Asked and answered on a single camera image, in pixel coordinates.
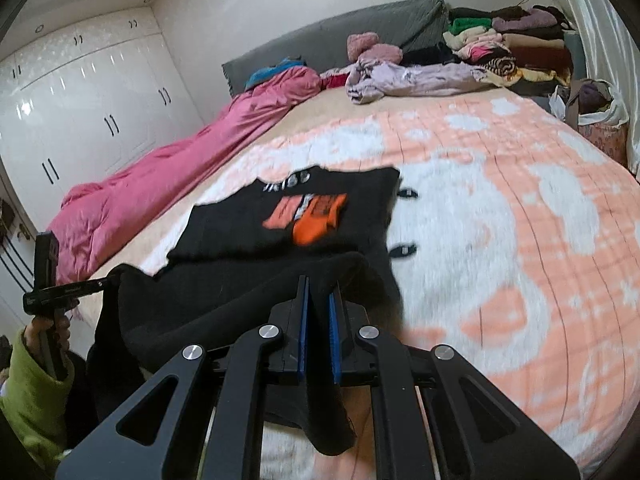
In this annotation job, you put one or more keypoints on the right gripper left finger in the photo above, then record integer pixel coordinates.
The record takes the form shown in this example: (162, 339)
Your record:
(201, 415)

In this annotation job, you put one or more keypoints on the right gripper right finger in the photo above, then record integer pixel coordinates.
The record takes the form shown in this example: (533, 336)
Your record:
(434, 415)

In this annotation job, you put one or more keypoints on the black orange sweater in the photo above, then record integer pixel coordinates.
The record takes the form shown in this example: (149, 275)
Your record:
(237, 259)

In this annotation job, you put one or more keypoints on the green sleeve forearm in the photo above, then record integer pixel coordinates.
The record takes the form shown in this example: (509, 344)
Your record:
(34, 405)

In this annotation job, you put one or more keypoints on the bag with clothes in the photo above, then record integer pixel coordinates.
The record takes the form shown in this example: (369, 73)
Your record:
(595, 109)

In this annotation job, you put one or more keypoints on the pile of folded clothes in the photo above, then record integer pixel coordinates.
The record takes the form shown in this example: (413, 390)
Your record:
(531, 51)

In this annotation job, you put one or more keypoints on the left hand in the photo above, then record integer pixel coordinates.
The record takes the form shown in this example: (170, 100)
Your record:
(36, 337)

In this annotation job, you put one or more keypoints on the pink velvet blanket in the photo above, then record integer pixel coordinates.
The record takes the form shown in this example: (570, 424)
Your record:
(98, 219)

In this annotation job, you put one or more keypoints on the white wardrobe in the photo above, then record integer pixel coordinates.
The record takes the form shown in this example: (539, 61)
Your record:
(86, 101)

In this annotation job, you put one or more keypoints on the peach white plaid blanket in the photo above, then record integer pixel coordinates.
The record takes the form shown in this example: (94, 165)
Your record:
(526, 262)

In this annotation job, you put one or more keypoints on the beige bed sheet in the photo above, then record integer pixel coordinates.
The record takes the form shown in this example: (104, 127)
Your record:
(327, 130)

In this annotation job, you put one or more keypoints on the red garment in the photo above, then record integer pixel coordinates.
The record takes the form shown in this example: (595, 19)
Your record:
(334, 81)

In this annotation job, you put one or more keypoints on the blue teal cloth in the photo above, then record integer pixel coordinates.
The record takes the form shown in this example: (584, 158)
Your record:
(264, 74)

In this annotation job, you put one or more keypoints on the lilac crumpled garment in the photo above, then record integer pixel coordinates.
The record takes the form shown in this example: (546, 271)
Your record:
(371, 80)

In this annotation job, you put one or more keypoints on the pink fluffy hat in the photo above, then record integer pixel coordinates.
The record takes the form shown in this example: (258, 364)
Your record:
(368, 46)

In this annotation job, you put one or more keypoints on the grey headboard cover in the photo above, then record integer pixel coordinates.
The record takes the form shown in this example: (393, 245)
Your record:
(408, 24)

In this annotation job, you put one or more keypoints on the white satin curtain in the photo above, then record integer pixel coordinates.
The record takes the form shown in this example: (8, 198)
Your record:
(612, 55)

